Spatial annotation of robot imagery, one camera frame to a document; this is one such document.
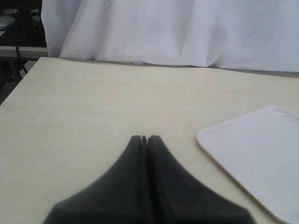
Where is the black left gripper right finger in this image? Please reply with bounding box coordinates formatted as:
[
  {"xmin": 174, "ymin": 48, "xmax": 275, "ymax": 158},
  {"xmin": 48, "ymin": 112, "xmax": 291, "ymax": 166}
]
[{"xmin": 148, "ymin": 135, "xmax": 255, "ymax": 224}]

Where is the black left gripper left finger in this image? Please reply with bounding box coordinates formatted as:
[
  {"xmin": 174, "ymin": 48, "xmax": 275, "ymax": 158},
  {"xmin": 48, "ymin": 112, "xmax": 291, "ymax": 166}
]
[{"xmin": 44, "ymin": 136, "xmax": 150, "ymax": 224}]

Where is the white plastic tray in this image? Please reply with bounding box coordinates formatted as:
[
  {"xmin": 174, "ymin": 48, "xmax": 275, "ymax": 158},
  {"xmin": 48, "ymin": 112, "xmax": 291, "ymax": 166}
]
[{"xmin": 196, "ymin": 105, "xmax": 299, "ymax": 224}]

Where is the white backdrop curtain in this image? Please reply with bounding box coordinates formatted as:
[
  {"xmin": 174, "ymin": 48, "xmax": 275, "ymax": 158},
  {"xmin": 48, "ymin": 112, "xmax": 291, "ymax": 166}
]
[{"xmin": 41, "ymin": 0, "xmax": 299, "ymax": 72}]

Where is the dark background clutter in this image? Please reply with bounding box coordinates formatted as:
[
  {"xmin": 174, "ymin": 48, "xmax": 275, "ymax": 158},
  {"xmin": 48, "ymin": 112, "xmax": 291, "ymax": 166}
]
[{"xmin": 0, "ymin": 0, "xmax": 49, "ymax": 94}]

